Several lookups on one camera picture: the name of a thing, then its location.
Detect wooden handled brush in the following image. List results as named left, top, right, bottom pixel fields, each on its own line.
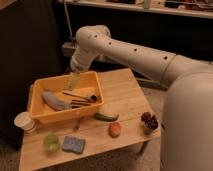
left=62, top=90, right=98, bottom=102

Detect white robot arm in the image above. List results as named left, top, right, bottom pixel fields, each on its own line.
left=70, top=25, right=213, bottom=171

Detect orange round toy fruit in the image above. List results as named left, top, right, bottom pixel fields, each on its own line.
left=108, top=122, right=121, bottom=138

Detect blue sponge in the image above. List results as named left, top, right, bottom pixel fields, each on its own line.
left=62, top=136, right=86, bottom=154

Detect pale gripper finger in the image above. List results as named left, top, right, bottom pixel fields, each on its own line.
left=68, top=72, right=78, bottom=90

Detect wooden table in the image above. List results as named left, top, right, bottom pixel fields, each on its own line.
left=19, top=69, right=160, bottom=171

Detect white paper cup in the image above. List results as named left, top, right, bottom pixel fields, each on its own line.
left=14, top=112, right=36, bottom=133

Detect yellow plastic bin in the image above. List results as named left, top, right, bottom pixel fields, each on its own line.
left=29, top=71, right=104, bottom=124

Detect green cucumber toy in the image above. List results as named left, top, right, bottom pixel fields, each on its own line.
left=95, top=113, right=119, bottom=122

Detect green small bowl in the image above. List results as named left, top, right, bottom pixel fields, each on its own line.
left=43, top=134, right=60, bottom=152

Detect dark purple grapes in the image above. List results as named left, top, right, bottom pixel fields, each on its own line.
left=141, top=112, right=158, bottom=130

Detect grey cloth in bin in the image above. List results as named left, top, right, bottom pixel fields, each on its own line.
left=41, top=91, right=71, bottom=111

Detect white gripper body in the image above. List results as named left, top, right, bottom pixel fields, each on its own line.
left=70, top=54, right=89, bottom=73

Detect grey metal shelf beam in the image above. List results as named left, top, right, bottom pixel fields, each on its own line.
left=61, top=42, right=78, bottom=57

